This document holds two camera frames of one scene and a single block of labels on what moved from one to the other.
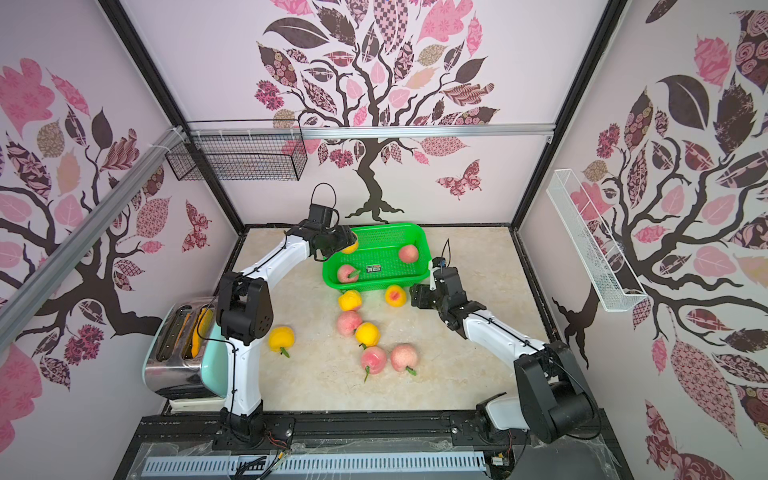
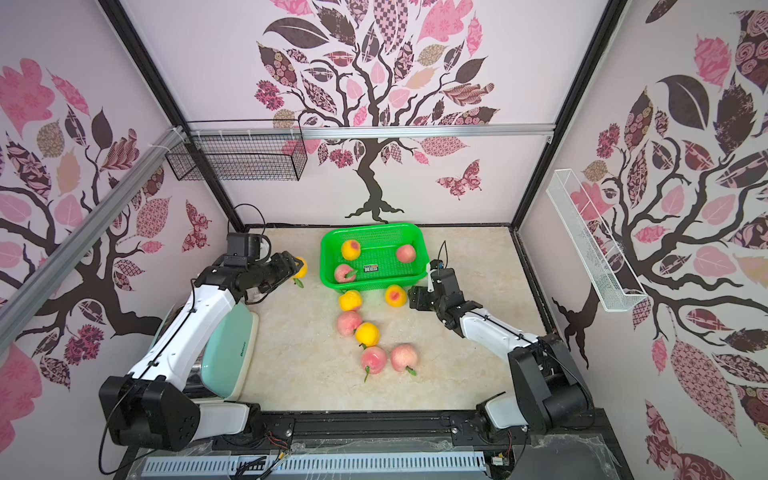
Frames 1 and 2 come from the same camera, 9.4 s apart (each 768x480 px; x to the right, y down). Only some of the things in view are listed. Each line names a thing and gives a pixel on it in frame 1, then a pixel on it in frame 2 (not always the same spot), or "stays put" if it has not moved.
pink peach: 343,273 stays put
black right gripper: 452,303 stays put
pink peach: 409,253 stays put
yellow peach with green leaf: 280,339 -> 301,272
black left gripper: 344,239 -> 284,263
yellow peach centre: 368,333 stays put
